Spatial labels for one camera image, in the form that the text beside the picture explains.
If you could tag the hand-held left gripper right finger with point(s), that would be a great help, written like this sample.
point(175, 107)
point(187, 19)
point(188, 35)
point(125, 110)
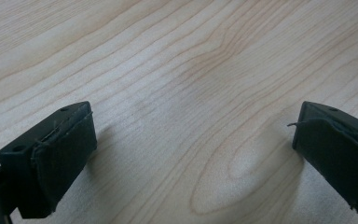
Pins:
point(338, 149)

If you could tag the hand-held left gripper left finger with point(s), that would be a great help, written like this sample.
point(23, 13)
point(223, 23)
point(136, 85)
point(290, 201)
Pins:
point(52, 155)

